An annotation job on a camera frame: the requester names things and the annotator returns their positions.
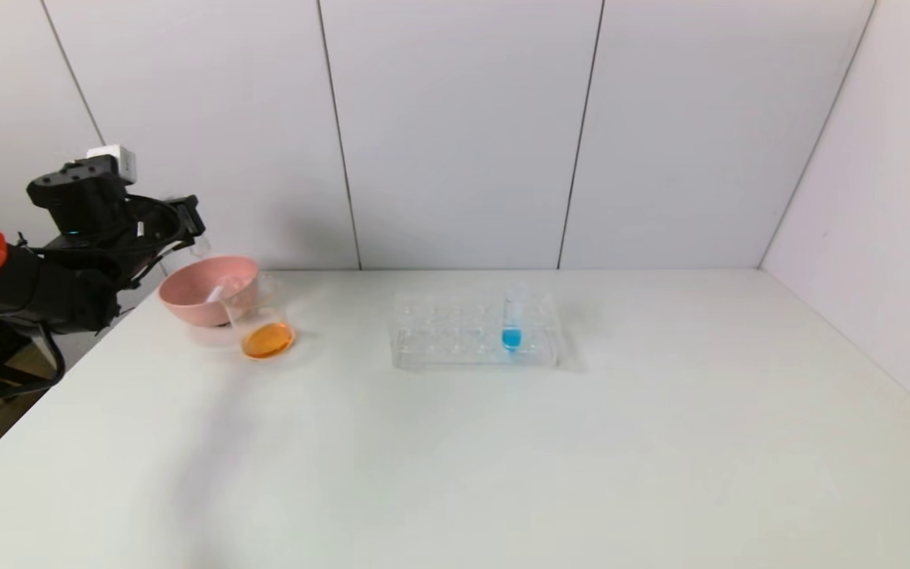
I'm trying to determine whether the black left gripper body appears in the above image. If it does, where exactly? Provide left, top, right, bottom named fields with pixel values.
left=126, top=194, right=206, bottom=245

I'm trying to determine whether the test tube with red pigment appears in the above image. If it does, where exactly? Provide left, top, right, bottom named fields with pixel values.
left=202, top=277, right=244, bottom=306

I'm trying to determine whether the clear glass beaker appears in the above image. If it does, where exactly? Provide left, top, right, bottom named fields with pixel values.
left=222, top=275, right=295, bottom=363

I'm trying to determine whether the clear acrylic test tube rack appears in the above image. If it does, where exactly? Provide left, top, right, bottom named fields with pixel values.
left=389, top=291, right=561, bottom=369

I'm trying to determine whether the test tube with blue pigment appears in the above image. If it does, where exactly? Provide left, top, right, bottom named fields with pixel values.
left=501, top=283, right=528, bottom=353

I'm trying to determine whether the pink plastic bowl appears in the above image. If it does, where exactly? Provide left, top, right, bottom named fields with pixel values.
left=159, top=256, right=261, bottom=328

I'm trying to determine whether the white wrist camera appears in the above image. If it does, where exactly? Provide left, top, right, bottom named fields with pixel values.
left=85, top=145, right=139, bottom=185

